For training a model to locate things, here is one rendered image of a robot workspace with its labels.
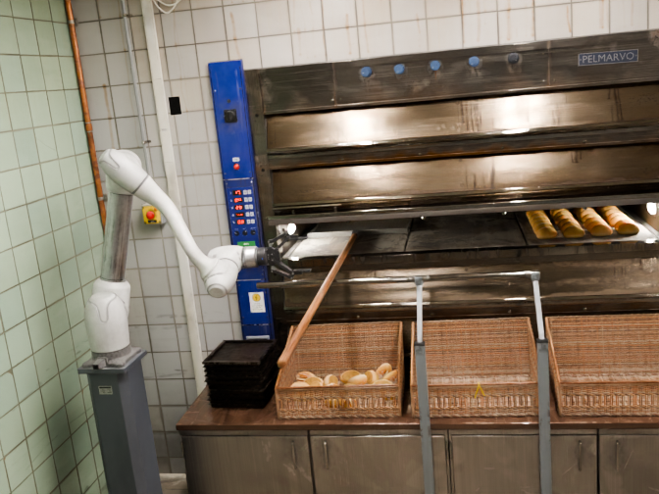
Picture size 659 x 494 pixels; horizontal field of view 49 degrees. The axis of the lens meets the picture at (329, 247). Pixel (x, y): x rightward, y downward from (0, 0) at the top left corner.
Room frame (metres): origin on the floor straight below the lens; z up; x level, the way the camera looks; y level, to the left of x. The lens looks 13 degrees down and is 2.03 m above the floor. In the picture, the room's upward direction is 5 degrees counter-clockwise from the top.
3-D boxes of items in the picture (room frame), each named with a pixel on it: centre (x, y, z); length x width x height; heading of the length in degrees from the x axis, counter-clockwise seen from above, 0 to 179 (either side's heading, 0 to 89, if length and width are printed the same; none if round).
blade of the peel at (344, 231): (4.02, -0.19, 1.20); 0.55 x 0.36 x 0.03; 79
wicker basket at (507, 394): (3.02, -0.59, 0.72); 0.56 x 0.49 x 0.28; 80
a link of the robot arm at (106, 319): (2.78, 0.92, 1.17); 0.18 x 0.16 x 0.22; 12
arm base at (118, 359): (2.75, 0.93, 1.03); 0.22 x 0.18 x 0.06; 167
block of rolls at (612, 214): (3.61, -1.29, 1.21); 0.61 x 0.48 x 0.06; 169
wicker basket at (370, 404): (3.13, -0.01, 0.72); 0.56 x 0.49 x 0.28; 81
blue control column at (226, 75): (4.39, 0.22, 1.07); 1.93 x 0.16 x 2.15; 169
